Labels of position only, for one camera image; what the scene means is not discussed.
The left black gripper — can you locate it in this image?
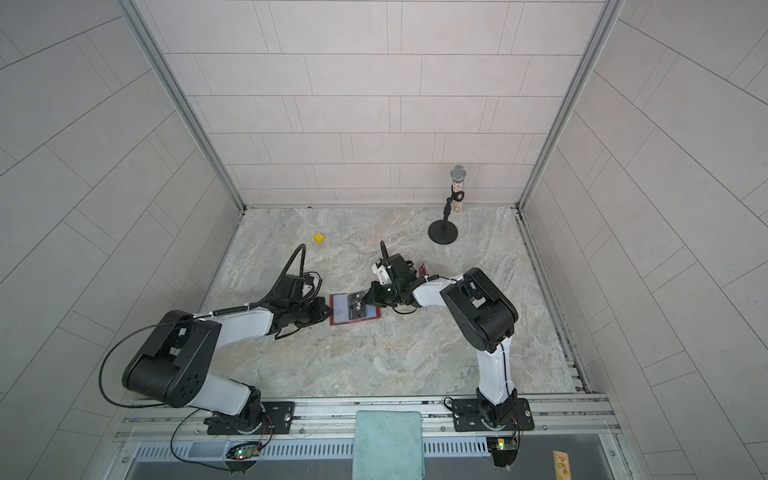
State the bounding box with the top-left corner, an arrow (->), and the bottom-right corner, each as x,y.
288,297 -> 337,326

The red leather card holder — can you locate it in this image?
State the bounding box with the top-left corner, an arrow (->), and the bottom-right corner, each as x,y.
330,293 -> 381,326

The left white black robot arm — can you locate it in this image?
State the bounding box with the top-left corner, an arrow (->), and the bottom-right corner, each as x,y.
122,271 -> 332,434

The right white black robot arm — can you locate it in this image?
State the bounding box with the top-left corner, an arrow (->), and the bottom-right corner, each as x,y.
365,254 -> 518,429

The black microphone stand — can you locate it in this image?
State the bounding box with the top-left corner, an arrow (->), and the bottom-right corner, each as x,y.
428,165 -> 467,245

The left green circuit board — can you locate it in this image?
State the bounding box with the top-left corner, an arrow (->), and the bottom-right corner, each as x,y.
225,441 -> 262,461

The green circuit board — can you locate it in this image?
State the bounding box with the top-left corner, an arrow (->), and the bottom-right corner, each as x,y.
486,437 -> 520,468
225,441 -> 262,461

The teal folded cloth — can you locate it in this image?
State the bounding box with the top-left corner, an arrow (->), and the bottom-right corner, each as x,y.
352,410 -> 425,480

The right green circuit board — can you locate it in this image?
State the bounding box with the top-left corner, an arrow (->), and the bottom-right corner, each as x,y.
486,437 -> 520,468

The wooden block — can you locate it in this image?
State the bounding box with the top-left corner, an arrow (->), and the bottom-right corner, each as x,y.
553,451 -> 572,480

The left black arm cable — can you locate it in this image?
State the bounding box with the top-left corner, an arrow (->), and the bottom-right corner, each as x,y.
98,243 -> 308,472

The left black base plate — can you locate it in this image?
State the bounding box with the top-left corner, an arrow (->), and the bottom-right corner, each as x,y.
203,401 -> 296,435

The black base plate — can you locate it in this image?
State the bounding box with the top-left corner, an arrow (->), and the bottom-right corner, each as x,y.
443,396 -> 535,432
203,401 -> 296,435

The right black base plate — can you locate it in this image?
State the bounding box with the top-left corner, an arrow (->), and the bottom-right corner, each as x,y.
443,396 -> 535,432

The aluminium mounting rail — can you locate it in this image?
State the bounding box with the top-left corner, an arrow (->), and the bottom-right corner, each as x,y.
113,392 -> 622,444

